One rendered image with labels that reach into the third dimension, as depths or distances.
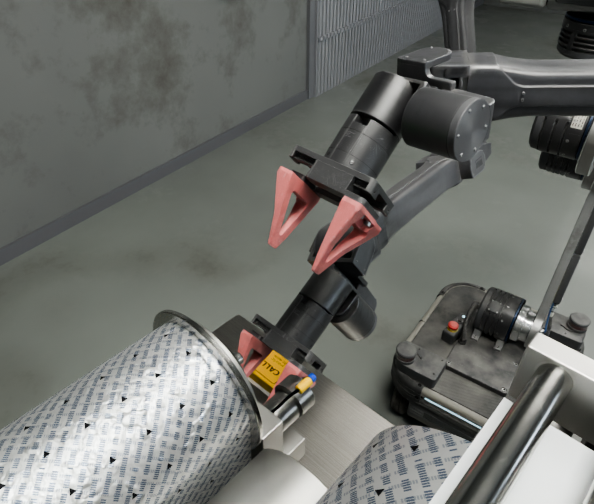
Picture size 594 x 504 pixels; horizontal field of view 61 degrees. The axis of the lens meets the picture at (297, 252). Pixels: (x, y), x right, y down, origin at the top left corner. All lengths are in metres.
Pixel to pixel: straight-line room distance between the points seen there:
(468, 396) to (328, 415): 0.98
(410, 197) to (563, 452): 0.63
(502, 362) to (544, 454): 1.67
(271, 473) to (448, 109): 0.34
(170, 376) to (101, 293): 2.16
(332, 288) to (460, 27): 0.61
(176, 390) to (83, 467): 0.08
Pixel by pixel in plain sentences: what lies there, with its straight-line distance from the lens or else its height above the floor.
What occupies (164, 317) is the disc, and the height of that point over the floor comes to 1.30.
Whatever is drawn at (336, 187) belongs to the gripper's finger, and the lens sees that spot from 0.48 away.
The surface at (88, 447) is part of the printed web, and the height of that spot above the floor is 1.31.
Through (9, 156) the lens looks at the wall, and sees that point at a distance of 2.79.
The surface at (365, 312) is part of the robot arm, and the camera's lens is 0.73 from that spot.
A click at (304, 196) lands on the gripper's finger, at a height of 1.34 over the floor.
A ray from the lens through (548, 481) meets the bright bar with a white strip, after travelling 0.23.
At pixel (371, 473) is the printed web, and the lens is 0.27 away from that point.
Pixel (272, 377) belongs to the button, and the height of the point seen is 0.92.
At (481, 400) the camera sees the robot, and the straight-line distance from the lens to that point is 1.80.
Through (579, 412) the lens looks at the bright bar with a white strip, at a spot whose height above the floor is 1.44.
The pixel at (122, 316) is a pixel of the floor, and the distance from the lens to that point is 2.41.
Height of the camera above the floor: 1.62
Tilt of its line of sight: 38 degrees down
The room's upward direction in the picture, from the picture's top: straight up
